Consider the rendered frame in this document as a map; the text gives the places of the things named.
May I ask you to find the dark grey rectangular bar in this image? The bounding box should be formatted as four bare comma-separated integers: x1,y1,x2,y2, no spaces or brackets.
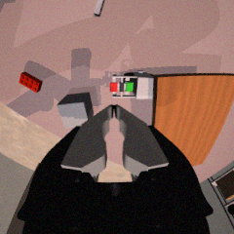
94,0,105,17

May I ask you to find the red toy brick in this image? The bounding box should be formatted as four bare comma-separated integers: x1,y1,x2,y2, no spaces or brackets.
19,72,43,93

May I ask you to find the dark grey cube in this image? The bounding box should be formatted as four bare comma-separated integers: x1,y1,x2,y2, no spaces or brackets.
57,92,94,128

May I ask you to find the wheeled dolly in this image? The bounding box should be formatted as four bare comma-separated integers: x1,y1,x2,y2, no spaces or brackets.
109,70,234,167

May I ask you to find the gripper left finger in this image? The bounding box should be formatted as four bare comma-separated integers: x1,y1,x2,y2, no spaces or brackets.
17,104,114,221

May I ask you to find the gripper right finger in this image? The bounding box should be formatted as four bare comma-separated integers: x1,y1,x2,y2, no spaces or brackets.
114,104,214,216

